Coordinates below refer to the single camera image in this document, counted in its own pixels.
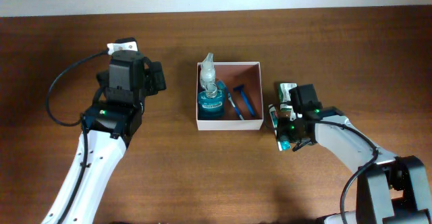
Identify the green red toothpaste tube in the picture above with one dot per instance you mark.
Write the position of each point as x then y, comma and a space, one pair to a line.
281, 144

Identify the blue disposable razor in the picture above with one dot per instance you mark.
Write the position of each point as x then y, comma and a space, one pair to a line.
240, 89

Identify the green Listerine mouthwash bottle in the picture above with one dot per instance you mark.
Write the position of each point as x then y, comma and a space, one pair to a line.
211, 102

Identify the blue white toothbrush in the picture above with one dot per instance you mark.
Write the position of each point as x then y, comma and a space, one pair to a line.
221, 85

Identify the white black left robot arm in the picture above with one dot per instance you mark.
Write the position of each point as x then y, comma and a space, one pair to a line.
107, 127

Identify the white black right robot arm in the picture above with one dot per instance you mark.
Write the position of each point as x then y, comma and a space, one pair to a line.
383, 188

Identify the green white soap packet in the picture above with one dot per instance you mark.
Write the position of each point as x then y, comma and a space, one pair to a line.
284, 92

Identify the pink open cardboard box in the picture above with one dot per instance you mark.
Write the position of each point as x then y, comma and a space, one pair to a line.
234, 74

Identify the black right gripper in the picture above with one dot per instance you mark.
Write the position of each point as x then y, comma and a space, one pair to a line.
284, 133

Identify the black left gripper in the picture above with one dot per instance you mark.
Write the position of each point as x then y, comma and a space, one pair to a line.
152, 79

